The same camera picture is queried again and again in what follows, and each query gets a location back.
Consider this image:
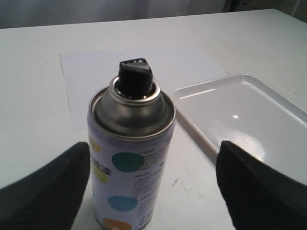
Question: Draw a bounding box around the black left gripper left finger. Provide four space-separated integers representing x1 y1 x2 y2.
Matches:
0 142 90 230

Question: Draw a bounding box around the white paper sheet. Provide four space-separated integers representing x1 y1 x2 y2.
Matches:
60 45 227 131

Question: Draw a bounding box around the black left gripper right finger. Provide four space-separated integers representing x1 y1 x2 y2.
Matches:
215 141 307 230

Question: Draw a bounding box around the white plastic tray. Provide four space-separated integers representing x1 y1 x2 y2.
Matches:
172 74 307 167

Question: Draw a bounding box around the silver spray can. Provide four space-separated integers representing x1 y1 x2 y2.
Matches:
87 58 176 230

